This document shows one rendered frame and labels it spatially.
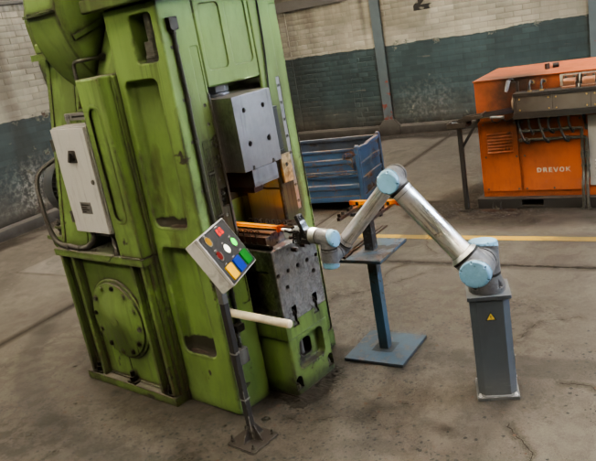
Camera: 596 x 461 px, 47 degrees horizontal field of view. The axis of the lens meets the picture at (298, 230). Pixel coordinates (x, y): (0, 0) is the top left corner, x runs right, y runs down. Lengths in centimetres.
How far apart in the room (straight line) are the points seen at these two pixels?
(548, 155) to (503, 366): 343
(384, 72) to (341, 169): 430
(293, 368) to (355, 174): 383
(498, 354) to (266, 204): 160
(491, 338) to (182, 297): 175
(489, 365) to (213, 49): 220
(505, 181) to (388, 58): 505
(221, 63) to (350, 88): 831
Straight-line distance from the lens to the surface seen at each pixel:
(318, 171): 771
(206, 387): 423
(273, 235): 386
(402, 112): 1169
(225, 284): 327
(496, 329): 373
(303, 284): 400
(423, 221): 342
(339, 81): 1210
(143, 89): 383
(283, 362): 409
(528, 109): 670
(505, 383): 388
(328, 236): 362
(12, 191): 995
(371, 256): 412
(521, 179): 704
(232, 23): 391
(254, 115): 375
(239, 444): 386
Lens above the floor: 208
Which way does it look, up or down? 17 degrees down
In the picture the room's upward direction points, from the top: 10 degrees counter-clockwise
